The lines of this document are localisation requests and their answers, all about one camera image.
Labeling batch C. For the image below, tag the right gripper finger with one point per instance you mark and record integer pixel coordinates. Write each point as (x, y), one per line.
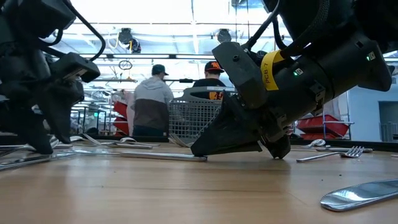
(227, 121)
(239, 143)

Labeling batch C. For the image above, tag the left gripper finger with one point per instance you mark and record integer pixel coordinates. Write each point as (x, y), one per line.
(34, 130)
(66, 109)

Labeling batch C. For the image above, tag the silver fork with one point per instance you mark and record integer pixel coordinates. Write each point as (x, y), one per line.
(353, 152)
(93, 140)
(178, 141)

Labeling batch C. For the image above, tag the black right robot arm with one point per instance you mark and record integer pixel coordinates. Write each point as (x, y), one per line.
(357, 56)

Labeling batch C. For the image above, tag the red storage bin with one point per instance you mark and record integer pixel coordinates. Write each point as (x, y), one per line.
(323, 124)
(119, 109)

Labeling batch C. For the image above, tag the grey mesh cutlery basket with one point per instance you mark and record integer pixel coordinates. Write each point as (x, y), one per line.
(189, 121)

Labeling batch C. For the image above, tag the metal shelf rack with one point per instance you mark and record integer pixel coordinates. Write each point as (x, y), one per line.
(323, 130)

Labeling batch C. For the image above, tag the person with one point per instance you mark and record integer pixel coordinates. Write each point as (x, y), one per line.
(152, 102)
(208, 82)

